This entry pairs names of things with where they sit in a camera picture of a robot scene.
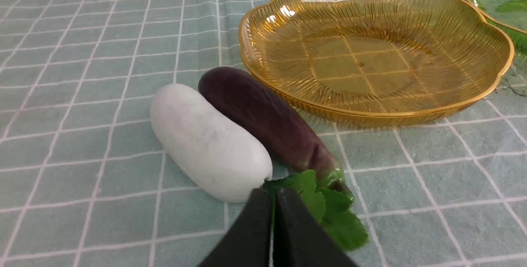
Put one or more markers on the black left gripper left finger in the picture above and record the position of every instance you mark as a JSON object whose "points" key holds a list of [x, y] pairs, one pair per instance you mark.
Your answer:
{"points": [[247, 242]]}

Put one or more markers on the green checkered tablecloth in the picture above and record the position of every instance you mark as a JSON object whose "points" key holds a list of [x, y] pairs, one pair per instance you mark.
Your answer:
{"points": [[84, 182]]}

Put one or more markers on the white radish with leaves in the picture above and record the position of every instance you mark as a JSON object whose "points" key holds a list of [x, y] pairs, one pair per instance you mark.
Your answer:
{"points": [[227, 162]]}

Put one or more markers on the purple eggplant green stem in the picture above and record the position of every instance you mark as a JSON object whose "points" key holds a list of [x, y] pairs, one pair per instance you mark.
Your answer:
{"points": [[259, 110]]}

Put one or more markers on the amber plastic plate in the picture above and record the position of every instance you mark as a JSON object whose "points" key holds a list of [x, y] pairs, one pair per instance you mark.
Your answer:
{"points": [[375, 63]]}

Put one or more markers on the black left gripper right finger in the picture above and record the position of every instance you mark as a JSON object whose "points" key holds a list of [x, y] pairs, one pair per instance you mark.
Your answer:
{"points": [[298, 239]]}

